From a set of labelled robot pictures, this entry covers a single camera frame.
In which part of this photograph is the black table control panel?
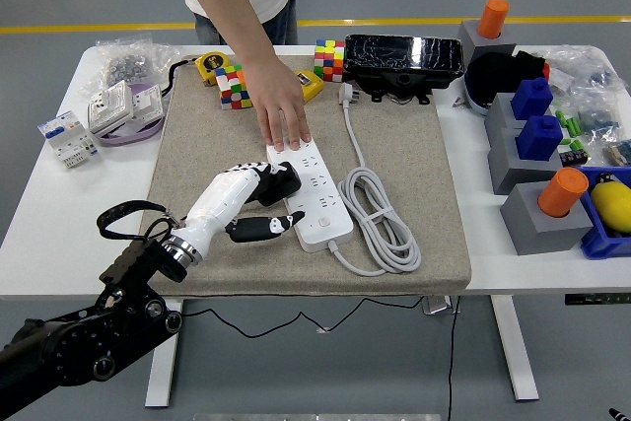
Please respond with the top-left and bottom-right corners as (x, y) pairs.
(564, 294), (631, 306)

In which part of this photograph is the black hanging cable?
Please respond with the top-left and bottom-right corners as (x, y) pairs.
(446, 295), (462, 421)

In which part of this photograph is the white power strip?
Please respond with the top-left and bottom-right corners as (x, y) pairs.
(265, 142), (355, 252)

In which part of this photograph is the silver bracket under table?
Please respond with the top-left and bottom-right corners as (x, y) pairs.
(422, 295), (460, 316)

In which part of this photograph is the yellow tape measure square label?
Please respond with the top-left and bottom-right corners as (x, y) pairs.
(294, 69), (325, 103)

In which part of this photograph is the plastic bag of brown parts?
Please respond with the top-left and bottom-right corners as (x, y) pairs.
(601, 138), (631, 167)

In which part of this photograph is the plastic bag of metal nuts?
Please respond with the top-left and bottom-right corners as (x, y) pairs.
(78, 32), (181, 97)

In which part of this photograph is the clear plastic bag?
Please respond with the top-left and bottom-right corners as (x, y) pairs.
(541, 44), (617, 95)

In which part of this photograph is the person's right hand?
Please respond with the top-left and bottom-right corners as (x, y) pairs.
(241, 53), (313, 154)

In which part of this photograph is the black device with cracked screen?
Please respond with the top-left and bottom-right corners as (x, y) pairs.
(342, 34), (465, 106)

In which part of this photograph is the yellow tape measure round label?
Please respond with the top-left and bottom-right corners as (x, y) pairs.
(164, 50), (233, 88)

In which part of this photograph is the black cloth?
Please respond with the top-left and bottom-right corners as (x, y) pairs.
(465, 49), (549, 106)

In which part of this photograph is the white power strip cable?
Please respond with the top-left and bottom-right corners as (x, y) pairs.
(324, 83), (423, 276)

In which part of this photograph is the blue plastic bin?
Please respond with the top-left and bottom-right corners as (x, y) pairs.
(577, 164), (631, 260)

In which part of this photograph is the small black box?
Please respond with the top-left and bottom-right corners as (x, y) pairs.
(559, 140), (589, 167)

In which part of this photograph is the white wall socket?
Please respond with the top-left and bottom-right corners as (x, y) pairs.
(130, 84), (165, 122)
(87, 79), (135, 135)

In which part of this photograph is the single colourful puzzle cube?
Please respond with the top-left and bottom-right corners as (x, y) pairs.
(214, 63), (253, 110)

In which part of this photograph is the white circuit breaker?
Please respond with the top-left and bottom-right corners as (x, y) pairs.
(37, 111), (100, 170)

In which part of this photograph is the white table leg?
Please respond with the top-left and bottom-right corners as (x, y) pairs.
(144, 298), (184, 408)
(490, 295), (539, 402)

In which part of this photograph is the grey-brown mat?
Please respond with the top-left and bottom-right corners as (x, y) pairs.
(132, 53), (472, 297)

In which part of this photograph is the white and blue bowl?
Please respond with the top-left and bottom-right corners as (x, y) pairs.
(462, 70), (494, 119)

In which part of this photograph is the yellow toy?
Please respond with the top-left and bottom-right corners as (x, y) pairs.
(590, 172), (631, 235)

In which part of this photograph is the grey block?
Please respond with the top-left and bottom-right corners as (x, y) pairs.
(461, 19), (519, 65)
(483, 93), (531, 136)
(486, 127), (566, 195)
(500, 182), (595, 257)

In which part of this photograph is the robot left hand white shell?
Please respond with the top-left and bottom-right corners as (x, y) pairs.
(172, 159), (307, 254)

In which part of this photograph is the plastic bag of blue parts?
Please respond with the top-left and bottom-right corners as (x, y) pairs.
(566, 85), (623, 146)

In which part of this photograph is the black plug with cord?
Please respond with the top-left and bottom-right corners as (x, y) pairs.
(181, 164), (426, 338)

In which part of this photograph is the orange cylinder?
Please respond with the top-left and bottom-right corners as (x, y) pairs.
(477, 0), (511, 40)
(536, 167), (591, 219)

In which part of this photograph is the blue block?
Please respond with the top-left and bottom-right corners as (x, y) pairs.
(515, 114), (565, 162)
(510, 76), (554, 121)

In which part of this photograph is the tall colourful puzzle cube stack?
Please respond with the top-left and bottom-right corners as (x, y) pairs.
(314, 38), (346, 83)

